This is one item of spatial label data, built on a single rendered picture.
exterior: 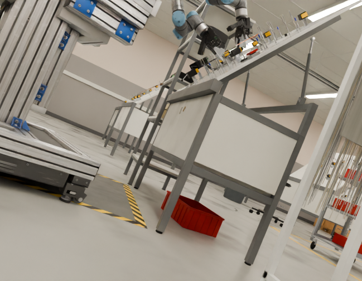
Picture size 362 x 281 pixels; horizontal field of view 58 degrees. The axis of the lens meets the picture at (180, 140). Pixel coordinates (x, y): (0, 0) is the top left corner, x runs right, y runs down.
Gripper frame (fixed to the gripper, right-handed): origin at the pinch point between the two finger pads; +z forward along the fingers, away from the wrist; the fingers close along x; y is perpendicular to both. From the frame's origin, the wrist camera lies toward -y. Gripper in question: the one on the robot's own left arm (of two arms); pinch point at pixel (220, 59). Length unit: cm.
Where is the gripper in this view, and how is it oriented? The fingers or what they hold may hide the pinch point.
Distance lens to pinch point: 207.9
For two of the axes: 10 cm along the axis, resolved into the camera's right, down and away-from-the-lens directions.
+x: 4.3, -1.3, 8.9
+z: 5.6, 8.1, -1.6
